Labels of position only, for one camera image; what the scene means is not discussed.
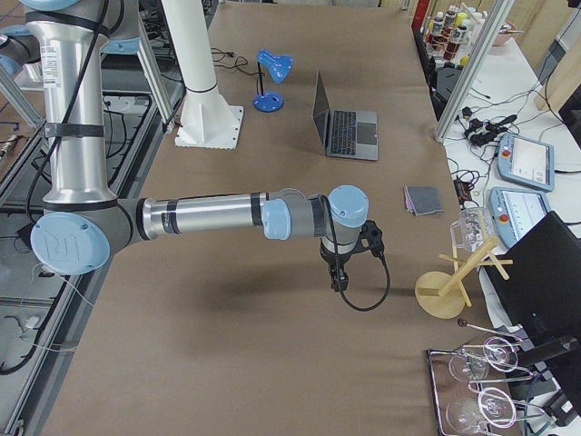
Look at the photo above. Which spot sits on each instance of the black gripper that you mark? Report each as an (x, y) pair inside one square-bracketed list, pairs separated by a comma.
[(334, 262)]

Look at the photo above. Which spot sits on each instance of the grey laptop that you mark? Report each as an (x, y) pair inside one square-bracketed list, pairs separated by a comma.
[(344, 133)]

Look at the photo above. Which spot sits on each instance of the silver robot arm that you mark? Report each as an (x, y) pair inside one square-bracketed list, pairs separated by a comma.
[(85, 223), (20, 51)]

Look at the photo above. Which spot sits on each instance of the grey folded cloths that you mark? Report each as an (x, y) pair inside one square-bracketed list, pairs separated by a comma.
[(422, 200)]

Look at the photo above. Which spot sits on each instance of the wooden mug tree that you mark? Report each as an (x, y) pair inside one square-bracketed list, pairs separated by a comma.
[(443, 295)]

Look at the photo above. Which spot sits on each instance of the clear glass mug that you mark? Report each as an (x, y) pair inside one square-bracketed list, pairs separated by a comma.
[(472, 228)]

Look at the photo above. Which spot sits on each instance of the lower blue teach pendant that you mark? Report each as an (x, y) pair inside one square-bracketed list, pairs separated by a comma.
[(516, 211)]

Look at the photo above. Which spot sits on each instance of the blue teach pendant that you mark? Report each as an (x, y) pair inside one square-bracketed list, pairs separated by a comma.
[(527, 162), (516, 211)]

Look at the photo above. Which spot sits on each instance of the upper blue teach pendant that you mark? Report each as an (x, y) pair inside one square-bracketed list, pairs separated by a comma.
[(527, 162)]

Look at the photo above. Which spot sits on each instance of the black computer monitor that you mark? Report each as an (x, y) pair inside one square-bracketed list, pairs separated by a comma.
[(542, 295)]

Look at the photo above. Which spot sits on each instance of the upper wine glass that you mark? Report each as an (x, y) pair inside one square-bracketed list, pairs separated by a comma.
[(473, 362)]

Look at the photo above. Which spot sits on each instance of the wine glass rack tray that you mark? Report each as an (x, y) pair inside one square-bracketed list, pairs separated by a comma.
[(469, 385)]

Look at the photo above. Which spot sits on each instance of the blue desk lamp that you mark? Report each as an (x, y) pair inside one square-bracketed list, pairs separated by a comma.
[(278, 67)]

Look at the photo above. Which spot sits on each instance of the lower wine glass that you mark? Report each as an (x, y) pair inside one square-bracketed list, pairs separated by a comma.
[(481, 413)]

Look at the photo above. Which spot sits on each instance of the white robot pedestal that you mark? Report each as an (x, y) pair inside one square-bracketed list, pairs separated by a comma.
[(207, 120)]

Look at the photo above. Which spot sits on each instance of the copper wire bottle rack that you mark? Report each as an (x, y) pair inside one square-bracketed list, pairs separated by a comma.
[(449, 32)]

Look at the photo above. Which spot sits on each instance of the aluminium frame post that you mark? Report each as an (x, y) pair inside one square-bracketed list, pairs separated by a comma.
[(488, 33)]

